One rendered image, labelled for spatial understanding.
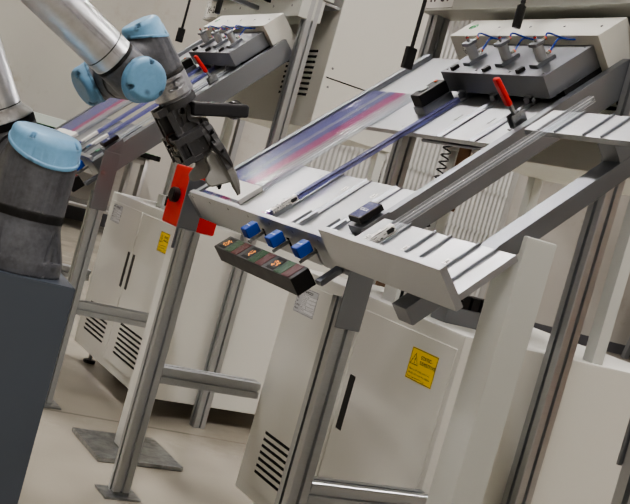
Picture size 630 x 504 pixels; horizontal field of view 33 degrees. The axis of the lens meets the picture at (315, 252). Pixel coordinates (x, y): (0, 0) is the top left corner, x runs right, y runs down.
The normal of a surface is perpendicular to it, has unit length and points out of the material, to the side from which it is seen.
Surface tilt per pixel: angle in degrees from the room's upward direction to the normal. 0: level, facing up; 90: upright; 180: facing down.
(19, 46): 90
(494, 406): 90
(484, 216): 90
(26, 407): 90
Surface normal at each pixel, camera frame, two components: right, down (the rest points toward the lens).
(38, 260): 0.69, -0.08
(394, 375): -0.84, -0.21
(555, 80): 0.47, 0.18
